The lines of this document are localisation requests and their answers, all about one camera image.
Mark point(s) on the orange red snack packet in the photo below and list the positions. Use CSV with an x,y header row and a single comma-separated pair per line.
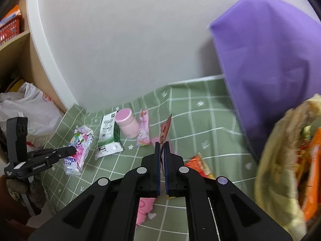
x,y
198,165

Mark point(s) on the green white wrapper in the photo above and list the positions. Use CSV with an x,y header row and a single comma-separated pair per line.
x,y
107,133

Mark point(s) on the green checked tablecloth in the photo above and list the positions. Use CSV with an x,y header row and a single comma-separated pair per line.
x,y
200,130

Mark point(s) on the pink candy wrapper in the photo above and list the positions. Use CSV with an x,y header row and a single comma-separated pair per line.
x,y
143,130

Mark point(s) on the orange plastic bag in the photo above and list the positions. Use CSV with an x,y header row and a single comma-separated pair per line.
x,y
313,170

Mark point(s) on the red plastic basket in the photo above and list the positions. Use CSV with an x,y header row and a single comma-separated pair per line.
x,y
10,34

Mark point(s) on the white plastic bag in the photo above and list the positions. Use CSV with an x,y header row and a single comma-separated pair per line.
x,y
37,110

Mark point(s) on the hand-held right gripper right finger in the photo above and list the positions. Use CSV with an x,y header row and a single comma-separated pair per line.
x,y
167,170

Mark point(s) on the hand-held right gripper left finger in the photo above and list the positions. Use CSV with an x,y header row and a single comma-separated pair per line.
x,y
157,168

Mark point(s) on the pink caterpillar toy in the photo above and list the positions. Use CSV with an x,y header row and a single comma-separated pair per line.
x,y
145,209

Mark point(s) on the pink white tissue packet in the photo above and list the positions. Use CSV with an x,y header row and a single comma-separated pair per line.
x,y
80,143

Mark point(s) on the pink bottle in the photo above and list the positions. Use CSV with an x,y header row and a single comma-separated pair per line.
x,y
126,124

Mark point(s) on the wooden shelf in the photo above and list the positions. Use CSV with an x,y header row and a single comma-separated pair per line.
x,y
37,62

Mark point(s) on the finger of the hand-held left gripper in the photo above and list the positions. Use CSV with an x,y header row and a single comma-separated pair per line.
x,y
66,150

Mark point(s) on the purple cloth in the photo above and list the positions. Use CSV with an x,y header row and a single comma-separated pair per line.
x,y
263,55

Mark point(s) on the person's left hand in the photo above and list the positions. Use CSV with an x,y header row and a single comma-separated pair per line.
x,y
17,188

